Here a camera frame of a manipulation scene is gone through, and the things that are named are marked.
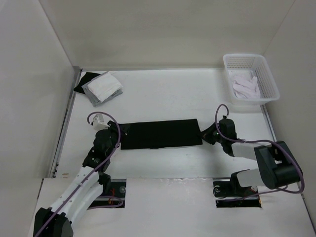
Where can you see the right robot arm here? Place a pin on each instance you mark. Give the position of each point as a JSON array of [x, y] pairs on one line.
[[276, 165]]

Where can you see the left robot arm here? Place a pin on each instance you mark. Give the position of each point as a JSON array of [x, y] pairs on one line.
[[91, 189]]

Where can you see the folded black tank top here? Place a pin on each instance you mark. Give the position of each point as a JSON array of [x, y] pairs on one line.
[[85, 79]]

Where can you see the folded white tank top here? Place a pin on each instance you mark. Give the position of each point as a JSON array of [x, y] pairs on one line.
[[104, 86]]

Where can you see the black tank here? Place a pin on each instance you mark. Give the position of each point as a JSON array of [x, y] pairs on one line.
[[162, 134], [85, 79]]

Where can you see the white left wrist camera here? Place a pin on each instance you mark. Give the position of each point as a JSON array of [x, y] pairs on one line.
[[98, 123]]

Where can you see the white tank top in basket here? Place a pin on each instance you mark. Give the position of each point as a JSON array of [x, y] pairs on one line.
[[245, 86]]

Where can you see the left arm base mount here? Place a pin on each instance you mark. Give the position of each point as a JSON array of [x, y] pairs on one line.
[[116, 192]]

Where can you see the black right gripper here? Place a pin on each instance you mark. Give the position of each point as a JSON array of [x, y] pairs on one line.
[[206, 134]]

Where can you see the folded grey tank top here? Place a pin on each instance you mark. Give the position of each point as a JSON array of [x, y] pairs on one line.
[[94, 101]]

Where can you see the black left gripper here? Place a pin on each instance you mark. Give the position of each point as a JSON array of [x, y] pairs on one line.
[[124, 129]]

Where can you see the white plastic basket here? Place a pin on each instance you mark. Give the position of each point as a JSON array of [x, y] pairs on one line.
[[257, 66]]

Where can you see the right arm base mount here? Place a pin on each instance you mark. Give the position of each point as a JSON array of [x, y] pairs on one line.
[[231, 195]]

